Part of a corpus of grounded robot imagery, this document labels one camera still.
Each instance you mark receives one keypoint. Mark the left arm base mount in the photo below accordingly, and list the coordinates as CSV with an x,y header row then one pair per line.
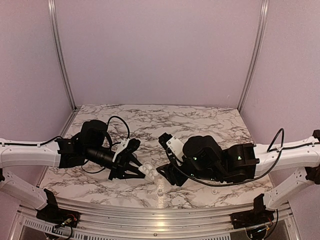
x,y
58,216

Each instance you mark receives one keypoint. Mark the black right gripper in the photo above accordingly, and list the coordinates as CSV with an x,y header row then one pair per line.
x,y
174,177

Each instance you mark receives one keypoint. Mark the right aluminium frame post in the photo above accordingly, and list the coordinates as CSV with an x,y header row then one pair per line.
x,y
258,43

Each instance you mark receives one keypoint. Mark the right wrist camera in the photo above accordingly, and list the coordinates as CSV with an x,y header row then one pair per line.
x,y
174,144

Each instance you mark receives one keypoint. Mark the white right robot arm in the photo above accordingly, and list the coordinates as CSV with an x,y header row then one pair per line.
x,y
302,155

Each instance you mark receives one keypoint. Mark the left aluminium frame post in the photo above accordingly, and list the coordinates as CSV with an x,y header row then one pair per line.
x,y
59,52

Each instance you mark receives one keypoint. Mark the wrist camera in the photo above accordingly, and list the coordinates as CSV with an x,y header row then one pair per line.
x,y
126,146
174,144

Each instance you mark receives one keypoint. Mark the aluminium frame post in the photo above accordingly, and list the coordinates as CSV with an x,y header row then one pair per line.
x,y
258,43
59,52

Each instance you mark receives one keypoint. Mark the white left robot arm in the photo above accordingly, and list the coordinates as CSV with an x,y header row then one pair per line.
x,y
14,154

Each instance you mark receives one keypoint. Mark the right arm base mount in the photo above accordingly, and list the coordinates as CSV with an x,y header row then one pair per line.
x,y
249,218

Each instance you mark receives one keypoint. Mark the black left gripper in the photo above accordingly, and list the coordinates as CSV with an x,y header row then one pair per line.
x,y
118,168

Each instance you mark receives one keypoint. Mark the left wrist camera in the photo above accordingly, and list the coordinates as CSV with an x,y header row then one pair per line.
x,y
126,146

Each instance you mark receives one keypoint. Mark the aluminium front rail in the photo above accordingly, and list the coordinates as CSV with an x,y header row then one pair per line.
x,y
106,222

